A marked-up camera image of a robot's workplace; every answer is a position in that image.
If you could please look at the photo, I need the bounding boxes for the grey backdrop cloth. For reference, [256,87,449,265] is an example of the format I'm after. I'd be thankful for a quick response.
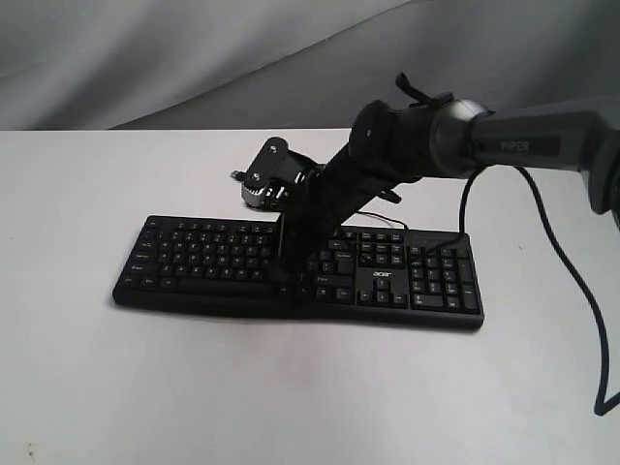
[1,1,619,130]

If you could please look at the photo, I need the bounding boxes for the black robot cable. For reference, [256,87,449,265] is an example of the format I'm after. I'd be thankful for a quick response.
[420,164,620,417]

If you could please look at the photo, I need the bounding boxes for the black USB cable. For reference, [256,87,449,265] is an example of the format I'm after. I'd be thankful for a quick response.
[229,170,410,232]

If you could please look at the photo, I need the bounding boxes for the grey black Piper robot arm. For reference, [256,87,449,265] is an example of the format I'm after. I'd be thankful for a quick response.
[274,76,619,281]

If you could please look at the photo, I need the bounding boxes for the black Acer keyboard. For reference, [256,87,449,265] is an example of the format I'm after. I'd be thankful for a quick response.
[112,216,484,330]

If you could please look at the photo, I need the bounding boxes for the wrist camera with black bracket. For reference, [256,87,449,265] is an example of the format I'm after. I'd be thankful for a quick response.
[241,137,323,211]

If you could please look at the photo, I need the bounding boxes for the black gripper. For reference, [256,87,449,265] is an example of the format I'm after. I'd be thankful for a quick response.
[271,147,418,305]

